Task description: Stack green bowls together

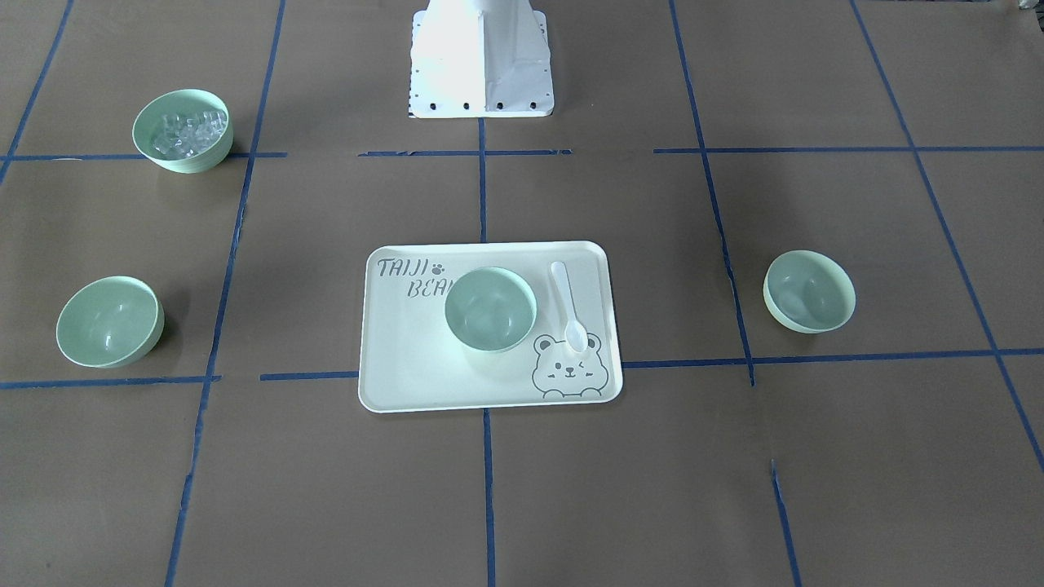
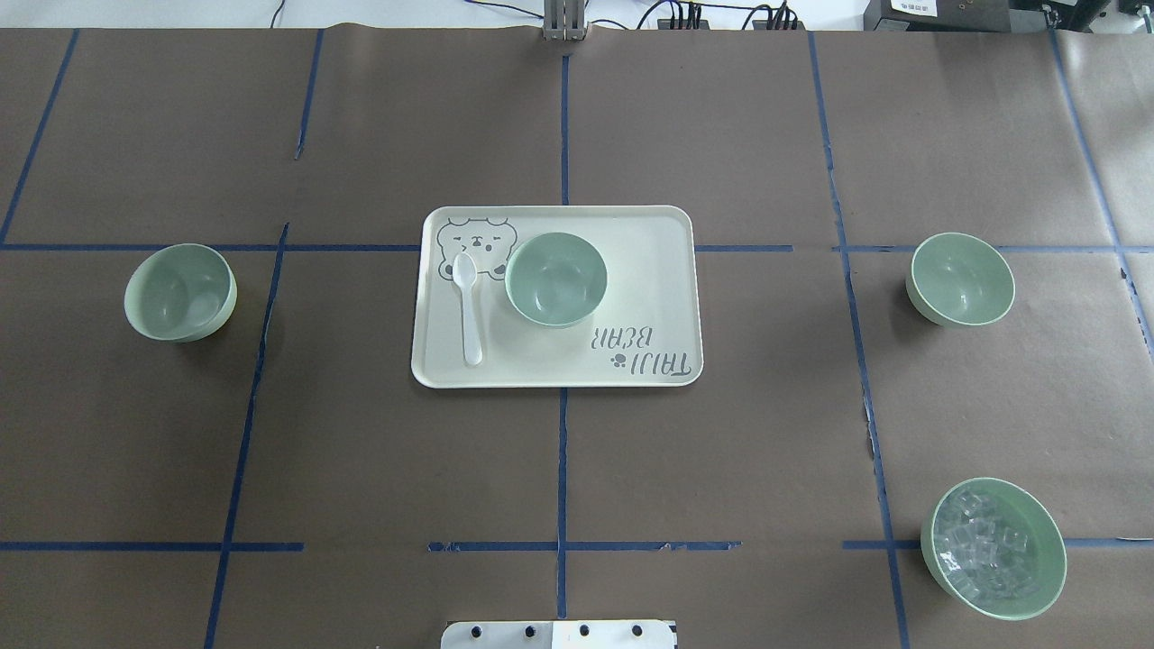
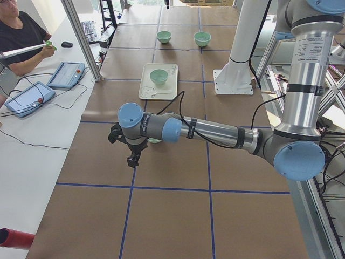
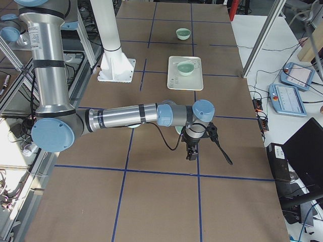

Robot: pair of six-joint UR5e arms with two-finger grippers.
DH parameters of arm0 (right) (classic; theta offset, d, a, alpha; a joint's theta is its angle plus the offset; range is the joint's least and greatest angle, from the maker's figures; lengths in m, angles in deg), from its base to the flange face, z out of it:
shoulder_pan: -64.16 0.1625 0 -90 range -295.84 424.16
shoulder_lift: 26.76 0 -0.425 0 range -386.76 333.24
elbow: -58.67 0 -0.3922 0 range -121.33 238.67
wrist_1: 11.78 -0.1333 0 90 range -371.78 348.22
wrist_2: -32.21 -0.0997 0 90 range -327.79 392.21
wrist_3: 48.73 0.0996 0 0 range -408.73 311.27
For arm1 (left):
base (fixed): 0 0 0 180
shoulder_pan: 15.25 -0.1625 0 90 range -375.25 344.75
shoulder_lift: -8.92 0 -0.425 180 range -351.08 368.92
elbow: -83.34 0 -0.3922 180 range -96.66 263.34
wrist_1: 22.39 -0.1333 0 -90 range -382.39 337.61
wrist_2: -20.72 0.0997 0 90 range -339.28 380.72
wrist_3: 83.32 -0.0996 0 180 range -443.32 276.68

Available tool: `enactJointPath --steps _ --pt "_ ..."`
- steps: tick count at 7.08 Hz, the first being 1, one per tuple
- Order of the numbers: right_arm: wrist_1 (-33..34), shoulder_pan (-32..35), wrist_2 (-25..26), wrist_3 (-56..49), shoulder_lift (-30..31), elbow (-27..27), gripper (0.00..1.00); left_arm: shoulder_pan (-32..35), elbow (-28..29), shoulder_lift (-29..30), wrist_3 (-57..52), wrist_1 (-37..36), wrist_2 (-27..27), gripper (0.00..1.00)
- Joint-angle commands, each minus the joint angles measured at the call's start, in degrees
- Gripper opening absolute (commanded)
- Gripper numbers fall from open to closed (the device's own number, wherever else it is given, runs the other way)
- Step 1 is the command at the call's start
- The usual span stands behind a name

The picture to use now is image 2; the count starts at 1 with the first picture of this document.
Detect grey aluminium camera post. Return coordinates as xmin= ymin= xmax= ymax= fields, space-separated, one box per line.
xmin=544 ymin=0 xmax=589 ymax=42

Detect cream bear serving tray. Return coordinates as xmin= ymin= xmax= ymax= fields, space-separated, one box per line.
xmin=409 ymin=206 xmax=704 ymax=388

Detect white plastic spoon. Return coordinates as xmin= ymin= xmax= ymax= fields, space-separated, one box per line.
xmin=451 ymin=251 xmax=484 ymax=367

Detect green bowl with ice cubes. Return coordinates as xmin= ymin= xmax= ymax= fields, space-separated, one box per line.
xmin=920 ymin=477 xmax=1067 ymax=622

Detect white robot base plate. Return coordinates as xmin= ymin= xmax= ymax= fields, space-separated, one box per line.
xmin=440 ymin=619 xmax=679 ymax=648

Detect clear ice cubes pile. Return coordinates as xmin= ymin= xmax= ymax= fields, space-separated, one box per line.
xmin=931 ymin=488 xmax=1041 ymax=605

